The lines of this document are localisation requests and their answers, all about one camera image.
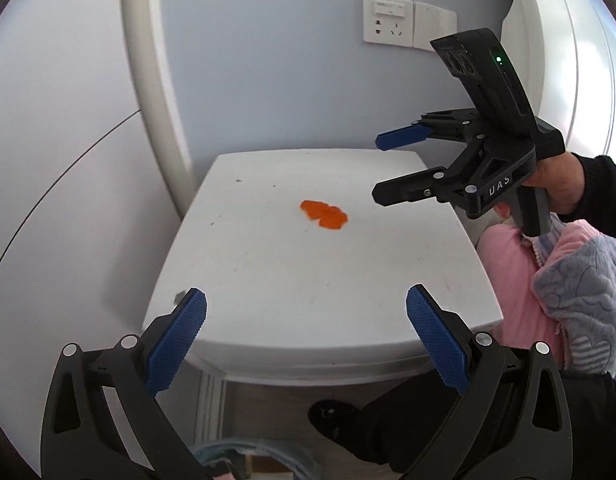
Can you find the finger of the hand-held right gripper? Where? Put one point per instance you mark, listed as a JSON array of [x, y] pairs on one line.
[[403, 136], [408, 187]]

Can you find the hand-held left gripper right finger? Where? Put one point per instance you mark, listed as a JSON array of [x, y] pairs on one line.
[[438, 340]]

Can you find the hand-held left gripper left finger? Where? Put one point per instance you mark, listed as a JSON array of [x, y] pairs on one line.
[[175, 340]]

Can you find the orange peel piece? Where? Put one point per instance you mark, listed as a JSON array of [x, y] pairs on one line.
[[314, 207], [334, 220]]

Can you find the person's right forearm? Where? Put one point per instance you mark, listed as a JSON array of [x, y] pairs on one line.
[[605, 195]]

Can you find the person's right hand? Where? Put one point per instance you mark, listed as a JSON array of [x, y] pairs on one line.
[[558, 182]]

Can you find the white panelled headboard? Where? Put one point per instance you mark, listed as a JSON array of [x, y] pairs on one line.
[[578, 60]]

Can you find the pink fleece blanket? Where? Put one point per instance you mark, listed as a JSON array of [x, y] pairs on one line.
[[513, 280]]

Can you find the white bedside table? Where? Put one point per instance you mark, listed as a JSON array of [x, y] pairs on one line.
[[313, 270]]

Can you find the black shoe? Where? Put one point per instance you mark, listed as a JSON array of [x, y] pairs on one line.
[[333, 420]]

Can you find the grey-blue embossed blanket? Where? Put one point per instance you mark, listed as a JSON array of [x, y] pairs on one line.
[[588, 295]]

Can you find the white wall switch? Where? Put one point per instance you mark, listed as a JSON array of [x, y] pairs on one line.
[[434, 25]]

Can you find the white wall socket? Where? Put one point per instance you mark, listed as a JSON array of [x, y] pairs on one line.
[[388, 19]]

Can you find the white wall trim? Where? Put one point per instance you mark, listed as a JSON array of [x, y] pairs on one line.
[[152, 85]]

